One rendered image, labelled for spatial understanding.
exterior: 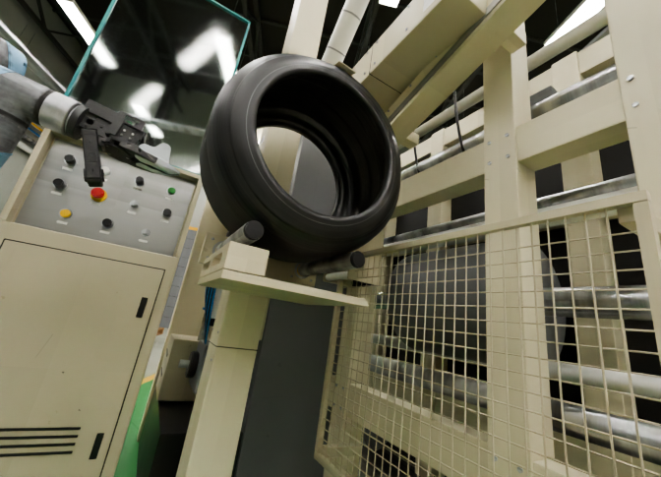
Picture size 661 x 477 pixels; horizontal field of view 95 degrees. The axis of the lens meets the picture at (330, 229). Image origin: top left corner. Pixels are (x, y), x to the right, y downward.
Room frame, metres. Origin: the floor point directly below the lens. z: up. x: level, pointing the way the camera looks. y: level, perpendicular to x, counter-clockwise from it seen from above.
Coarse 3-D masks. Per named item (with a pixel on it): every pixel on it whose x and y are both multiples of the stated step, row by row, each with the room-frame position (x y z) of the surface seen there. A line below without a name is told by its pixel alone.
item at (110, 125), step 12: (84, 108) 0.53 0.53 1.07; (96, 108) 0.55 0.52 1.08; (108, 108) 0.56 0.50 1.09; (72, 120) 0.53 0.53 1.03; (84, 120) 0.55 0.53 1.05; (96, 120) 0.56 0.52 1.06; (108, 120) 0.56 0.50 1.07; (120, 120) 0.56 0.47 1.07; (72, 132) 0.54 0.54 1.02; (108, 132) 0.55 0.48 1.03; (120, 132) 0.57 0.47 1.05; (132, 132) 0.58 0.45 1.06; (144, 132) 0.60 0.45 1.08; (108, 144) 0.56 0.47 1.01; (120, 156) 0.60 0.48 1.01; (132, 156) 0.59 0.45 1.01
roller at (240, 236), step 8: (248, 224) 0.63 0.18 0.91; (256, 224) 0.64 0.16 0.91; (240, 232) 0.65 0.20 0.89; (248, 232) 0.63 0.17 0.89; (256, 232) 0.64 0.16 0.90; (224, 240) 0.82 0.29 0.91; (232, 240) 0.73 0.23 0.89; (240, 240) 0.68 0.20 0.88; (248, 240) 0.65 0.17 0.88; (256, 240) 0.65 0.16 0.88; (216, 248) 0.91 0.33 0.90
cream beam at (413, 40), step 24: (456, 0) 0.60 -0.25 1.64; (480, 0) 0.61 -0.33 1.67; (408, 24) 0.72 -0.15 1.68; (432, 24) 0.68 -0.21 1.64; (456, 24) 0.66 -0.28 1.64; (384, 48) 0.83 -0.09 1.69; (408, 48) 0.77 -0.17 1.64; (432, 48) 0.76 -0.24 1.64; (360, 72) 0.96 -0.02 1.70; (384, 72) 0.88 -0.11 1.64; (408, 72) 0.86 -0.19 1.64; (384, 96) 1.00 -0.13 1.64
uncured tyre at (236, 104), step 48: (240, 96) 0.58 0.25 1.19; (288, 96) 0.85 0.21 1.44; (336, 96) 0.82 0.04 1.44; (240, 144) 0.59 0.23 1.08; (336, 144) 0.99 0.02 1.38; (384, 144) 0.78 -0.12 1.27; (240, 192) 0.63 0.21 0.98; (336, 192) 1.05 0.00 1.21; (384, 192) 0.77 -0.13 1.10; (288, 240) 0.70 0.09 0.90; (336, 240) 0.73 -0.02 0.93
